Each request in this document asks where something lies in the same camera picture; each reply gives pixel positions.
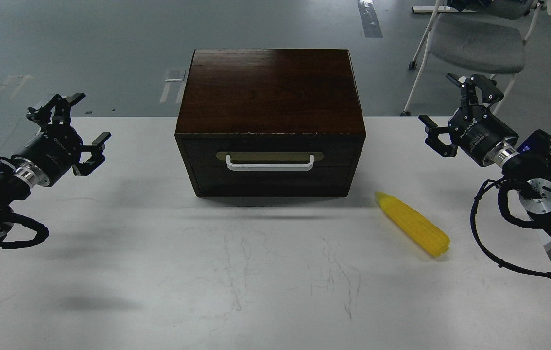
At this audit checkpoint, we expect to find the yellow corn cob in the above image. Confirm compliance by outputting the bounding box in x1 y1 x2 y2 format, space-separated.
375 191 450 257

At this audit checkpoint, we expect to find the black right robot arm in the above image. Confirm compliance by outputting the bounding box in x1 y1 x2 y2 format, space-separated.
419 73 551 279

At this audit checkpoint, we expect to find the wooden drawer with white handle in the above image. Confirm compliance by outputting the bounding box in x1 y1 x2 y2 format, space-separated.
178 138 362 197

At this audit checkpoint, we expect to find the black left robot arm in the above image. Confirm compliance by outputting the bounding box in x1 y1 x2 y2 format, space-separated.
0 93 111 249

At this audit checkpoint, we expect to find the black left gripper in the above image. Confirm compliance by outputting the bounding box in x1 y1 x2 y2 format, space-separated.
12 93 112 187

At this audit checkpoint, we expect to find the grey office chair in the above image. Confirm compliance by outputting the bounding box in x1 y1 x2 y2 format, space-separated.
401 0 551 116

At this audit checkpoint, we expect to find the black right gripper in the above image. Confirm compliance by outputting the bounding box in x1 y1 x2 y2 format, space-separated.
418 73 518 167

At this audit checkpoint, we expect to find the dark wooden drawer cabinet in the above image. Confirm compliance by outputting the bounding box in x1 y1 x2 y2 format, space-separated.
175 49 367 198

